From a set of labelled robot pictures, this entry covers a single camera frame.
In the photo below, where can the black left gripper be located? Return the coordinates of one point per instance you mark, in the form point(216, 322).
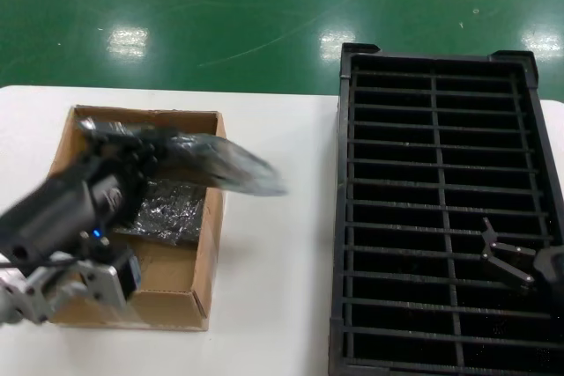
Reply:
point(75, 204)

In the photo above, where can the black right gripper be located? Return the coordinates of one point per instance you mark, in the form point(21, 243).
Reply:
point(553, 270)

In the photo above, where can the silver antistatic bag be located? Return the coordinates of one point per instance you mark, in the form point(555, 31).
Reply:
point(233, 164)

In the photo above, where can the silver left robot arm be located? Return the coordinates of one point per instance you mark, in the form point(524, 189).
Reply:
point(13, 297)

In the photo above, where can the bagged graphics card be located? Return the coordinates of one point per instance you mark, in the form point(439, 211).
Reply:
point(172, 217)

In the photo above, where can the brown cardboard box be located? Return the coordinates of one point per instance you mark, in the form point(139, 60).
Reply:
point(176, 270)

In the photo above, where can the black slotted plastic container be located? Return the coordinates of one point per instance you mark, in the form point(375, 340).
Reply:
point(440, 129)

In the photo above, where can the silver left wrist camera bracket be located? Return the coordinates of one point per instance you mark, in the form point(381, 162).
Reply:
point(101, 288)

